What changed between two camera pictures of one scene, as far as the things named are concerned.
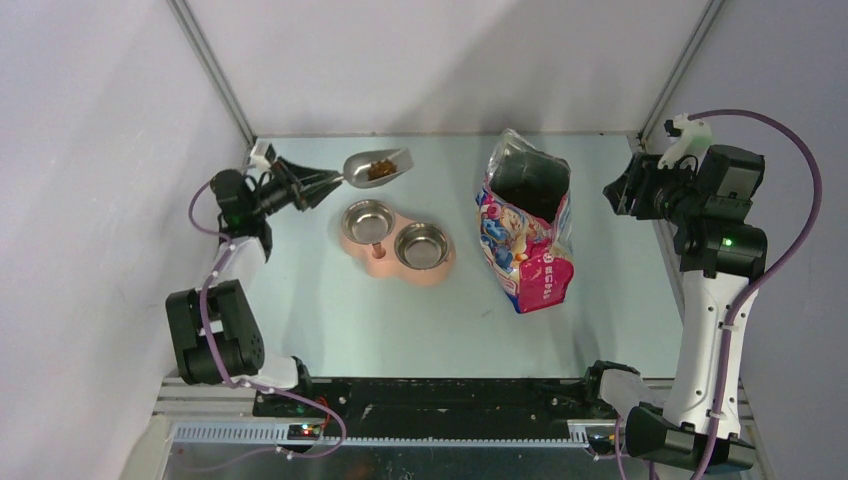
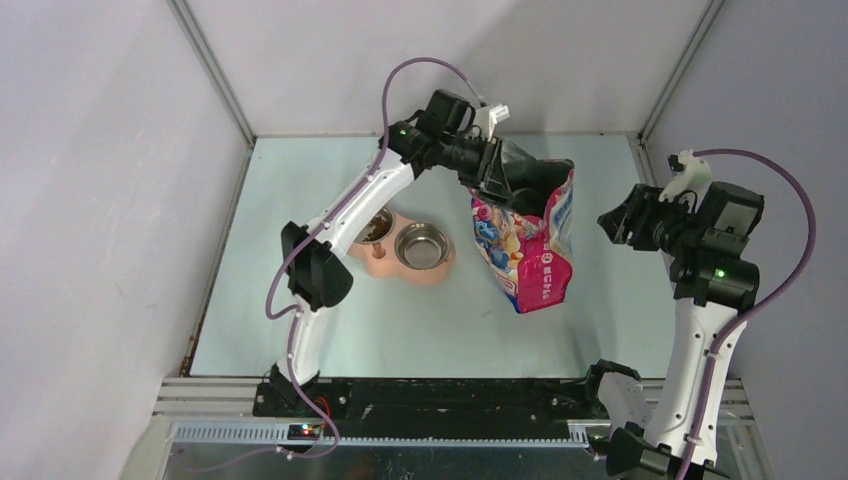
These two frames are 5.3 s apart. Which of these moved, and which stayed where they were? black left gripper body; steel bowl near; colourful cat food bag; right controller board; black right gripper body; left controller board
Moved: black right gripper body; black left gripper body
Stayed: right controller board; left controller board; steel bowl near; colourful cat food bag
